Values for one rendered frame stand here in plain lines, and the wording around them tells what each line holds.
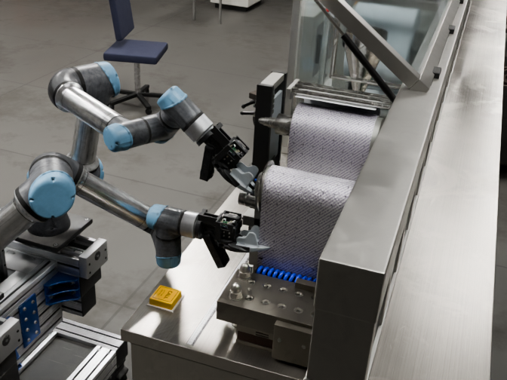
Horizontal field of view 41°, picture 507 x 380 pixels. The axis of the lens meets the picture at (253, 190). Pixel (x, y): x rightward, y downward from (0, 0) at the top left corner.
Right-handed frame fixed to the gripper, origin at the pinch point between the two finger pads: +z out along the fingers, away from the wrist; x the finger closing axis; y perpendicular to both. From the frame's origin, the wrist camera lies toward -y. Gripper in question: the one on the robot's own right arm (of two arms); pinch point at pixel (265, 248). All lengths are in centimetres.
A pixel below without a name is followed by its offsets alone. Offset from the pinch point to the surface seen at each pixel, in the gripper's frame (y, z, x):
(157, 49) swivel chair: -60, -200, 336
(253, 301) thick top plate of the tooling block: -6.1, 2.4, -16.3
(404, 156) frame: 56, 36, -48
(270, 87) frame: 34.8, -11.5, 33.1
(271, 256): -2.2, 2.0, -0.2
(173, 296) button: -16.7, -23.3, -10.1
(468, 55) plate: 35, 43, 99
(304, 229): 8.9, 10.5, -0.3
